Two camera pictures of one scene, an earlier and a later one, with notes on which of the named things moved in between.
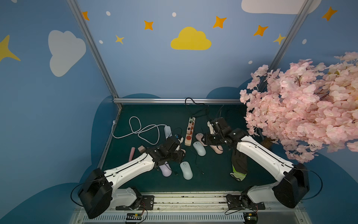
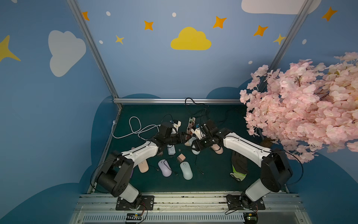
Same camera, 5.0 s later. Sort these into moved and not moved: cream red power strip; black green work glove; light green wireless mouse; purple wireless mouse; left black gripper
Moved: left black gripper
Not moved: cream red power strip; light green wireless mouse; black green work glove; purple wireless mouse
